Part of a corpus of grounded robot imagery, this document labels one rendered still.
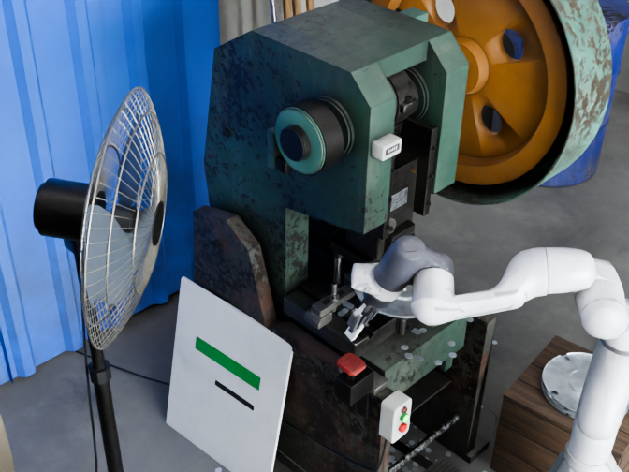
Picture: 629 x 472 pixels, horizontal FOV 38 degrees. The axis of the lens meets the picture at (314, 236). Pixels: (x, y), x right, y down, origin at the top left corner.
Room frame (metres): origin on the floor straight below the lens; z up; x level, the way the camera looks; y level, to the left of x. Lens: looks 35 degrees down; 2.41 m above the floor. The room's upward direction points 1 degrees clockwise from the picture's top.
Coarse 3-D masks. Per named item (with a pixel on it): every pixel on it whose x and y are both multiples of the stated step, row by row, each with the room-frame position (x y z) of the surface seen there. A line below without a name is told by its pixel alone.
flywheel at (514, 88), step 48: (384, 0) 2.64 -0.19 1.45; (432, 0) 2.58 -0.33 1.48; (480, 0) 2.44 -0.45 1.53; (528, 0) 2.30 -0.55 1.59; (480, 48) 2.43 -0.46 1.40; (528, 48) 2.32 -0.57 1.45; (480, 96) 2.41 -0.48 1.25; (528, 96) 2.31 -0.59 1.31; (480, 144) 2.40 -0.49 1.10; (528, 144) 2.25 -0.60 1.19
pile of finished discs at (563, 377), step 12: (552, 360) 2.25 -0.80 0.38; (564, 360) 2.26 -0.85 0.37; (576, 360) 2.25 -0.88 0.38; (588, 360) 2.26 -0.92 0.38; (552, 372) 2.19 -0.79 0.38; (564, 372) 2.19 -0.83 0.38; (576, 372) 2.19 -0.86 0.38; (552, 384) 2.14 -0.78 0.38; (564, 384) 2.14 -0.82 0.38; (576, 384) 2.13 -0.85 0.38; (552, 396) 2.08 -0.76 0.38; (564, 396) 2.08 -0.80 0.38; (576, 396) 2.08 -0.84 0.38; (564, 408) 2.05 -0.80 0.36; (576, 408) 2.03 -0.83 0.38
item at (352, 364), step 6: (348, 354) 1.84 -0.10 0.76; (342, 360) 1.81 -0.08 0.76; (348, 360) 1.81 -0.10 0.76; (354, 360) 1.81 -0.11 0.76; (360, 360) 1.81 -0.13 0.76; (342, 366) 1.79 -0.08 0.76; (348, 366) 1.79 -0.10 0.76; (354, 366) 1.79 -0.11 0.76; (360, 366) 1.79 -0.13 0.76; (348, 372) 1.77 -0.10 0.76; (354, 372) 1.77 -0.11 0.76
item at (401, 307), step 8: (408, 288) 2.09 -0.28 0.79; (360, 296) 2.06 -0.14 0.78; (400, 296) 2.06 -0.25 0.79; (408, 296) 2.06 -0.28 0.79; (392, 304) 2.03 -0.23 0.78; (400, 304) 2.03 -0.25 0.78; (408, 304) 2.03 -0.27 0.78; (384, 312) 1.99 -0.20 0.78; (392, 312) 1.99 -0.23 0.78; (400, 312) 1.99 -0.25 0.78; (408, 312) 1.99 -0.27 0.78
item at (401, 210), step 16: (400, 160) 2.18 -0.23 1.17; (416, 160) 2.19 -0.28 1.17; (400, 176) 2.14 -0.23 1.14; (416, 176) 2.19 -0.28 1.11; (400, 192) 2.14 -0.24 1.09; (400, 208) 2.15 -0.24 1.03; (400, 224) 2.15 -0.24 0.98; (352, 240) 2.16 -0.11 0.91; (368, 240) 2.12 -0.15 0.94; (384, 240) 2.11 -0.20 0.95
